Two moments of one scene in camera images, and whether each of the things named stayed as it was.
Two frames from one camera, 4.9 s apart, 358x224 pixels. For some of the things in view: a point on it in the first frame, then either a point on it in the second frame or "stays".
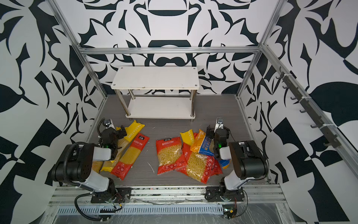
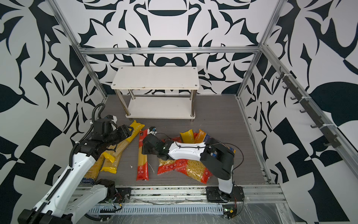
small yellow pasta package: (188, 137) stays
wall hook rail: (321, 121) stays
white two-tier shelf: (164, 92) stays
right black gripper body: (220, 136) to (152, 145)
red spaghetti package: (128, 157) to (142, 169)
